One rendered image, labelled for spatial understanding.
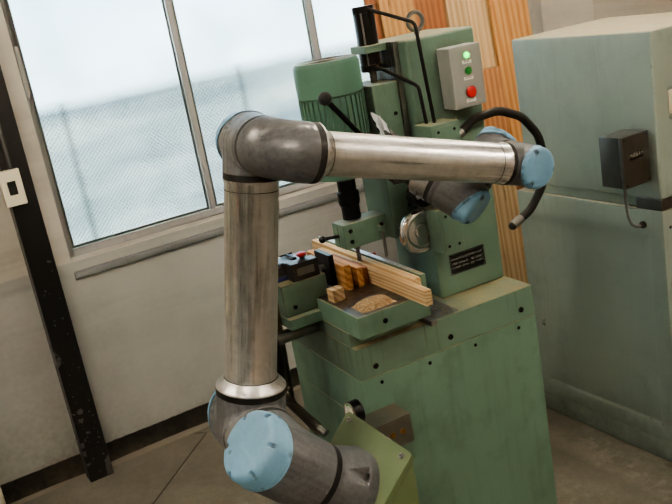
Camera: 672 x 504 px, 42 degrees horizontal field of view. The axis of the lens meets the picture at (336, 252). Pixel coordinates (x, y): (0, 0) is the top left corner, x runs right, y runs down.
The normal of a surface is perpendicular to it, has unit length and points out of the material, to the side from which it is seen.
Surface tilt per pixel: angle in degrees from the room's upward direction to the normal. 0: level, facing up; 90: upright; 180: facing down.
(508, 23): 86
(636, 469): 0
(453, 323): 90
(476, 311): 90
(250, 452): 45
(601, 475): 0
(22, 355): 90
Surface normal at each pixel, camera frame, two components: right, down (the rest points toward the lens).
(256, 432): -0.68, -0.46
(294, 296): 0.46, 0.18
